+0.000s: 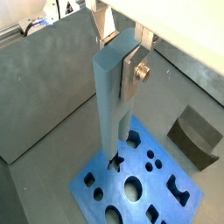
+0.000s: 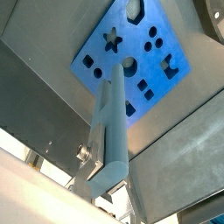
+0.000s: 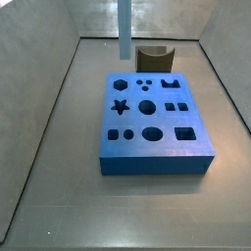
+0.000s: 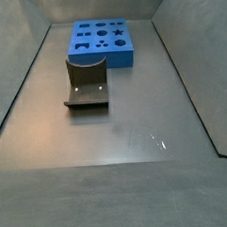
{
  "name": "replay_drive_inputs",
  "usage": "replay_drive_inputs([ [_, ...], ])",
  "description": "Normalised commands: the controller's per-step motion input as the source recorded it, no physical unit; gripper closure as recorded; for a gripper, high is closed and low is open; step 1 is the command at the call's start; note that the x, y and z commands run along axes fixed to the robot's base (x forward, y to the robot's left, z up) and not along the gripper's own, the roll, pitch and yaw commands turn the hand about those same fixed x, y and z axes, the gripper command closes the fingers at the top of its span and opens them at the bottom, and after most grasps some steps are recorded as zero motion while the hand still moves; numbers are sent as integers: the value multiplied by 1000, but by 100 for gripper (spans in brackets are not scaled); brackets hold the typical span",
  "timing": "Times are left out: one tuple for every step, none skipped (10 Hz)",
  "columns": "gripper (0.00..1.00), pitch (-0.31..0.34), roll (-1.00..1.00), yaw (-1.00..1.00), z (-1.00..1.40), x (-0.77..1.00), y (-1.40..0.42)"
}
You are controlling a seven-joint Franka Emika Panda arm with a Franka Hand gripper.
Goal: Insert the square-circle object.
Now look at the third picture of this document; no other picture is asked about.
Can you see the light blue long peg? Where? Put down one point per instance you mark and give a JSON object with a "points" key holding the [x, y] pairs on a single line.
{"points": [[124, 22]]}

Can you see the blue shape-sorter block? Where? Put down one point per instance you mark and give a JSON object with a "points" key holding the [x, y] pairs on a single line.
{"points": [[151, 126]]}

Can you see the dark curved holder block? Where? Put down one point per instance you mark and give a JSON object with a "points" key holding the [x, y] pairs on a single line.
{"points": [[154, 59]]}

